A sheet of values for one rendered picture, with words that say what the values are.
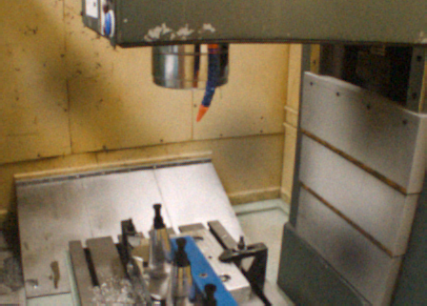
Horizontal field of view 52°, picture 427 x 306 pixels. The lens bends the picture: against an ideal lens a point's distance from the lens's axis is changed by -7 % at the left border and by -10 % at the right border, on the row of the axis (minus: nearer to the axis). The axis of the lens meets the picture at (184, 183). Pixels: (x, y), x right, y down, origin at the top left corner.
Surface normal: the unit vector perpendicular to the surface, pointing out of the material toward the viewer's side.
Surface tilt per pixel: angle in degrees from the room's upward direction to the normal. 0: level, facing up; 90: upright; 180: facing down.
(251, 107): 90
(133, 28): 90
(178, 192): 24
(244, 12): 90
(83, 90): 90
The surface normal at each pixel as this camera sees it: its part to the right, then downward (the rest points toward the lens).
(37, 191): 0.12, -0.68
